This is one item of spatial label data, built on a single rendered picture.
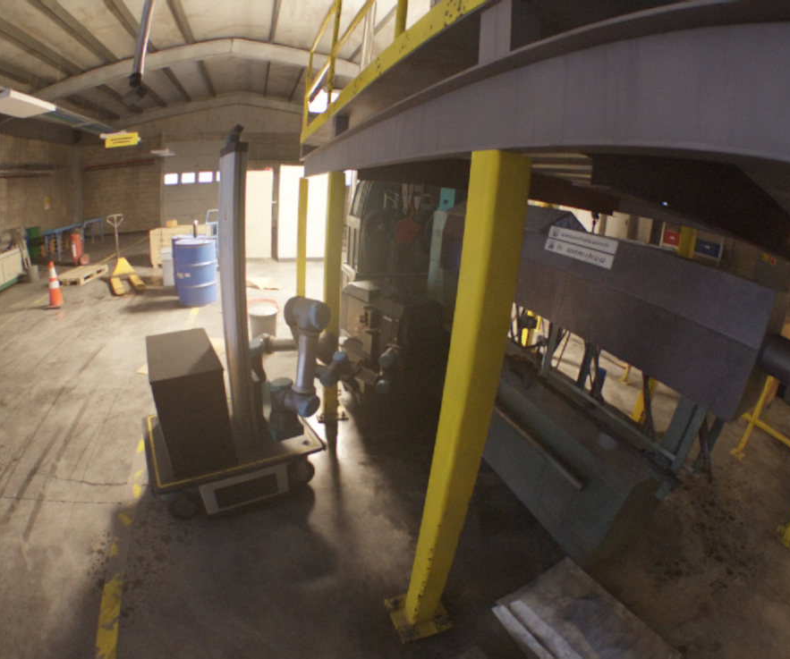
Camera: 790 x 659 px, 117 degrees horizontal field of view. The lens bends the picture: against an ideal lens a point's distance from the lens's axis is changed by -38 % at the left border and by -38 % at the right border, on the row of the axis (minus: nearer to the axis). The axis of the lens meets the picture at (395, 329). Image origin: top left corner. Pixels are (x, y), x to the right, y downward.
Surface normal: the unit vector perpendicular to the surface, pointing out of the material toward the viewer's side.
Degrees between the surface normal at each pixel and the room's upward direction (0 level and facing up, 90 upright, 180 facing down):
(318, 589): 0
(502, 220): 90
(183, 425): 90
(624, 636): 12
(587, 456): 90
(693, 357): 90
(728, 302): 78
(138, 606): 0
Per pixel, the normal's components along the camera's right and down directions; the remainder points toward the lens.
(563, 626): -0.29, -0.87
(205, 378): 0.58, 0.32
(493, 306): 0.34, 0.35
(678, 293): -0.90, -0.15
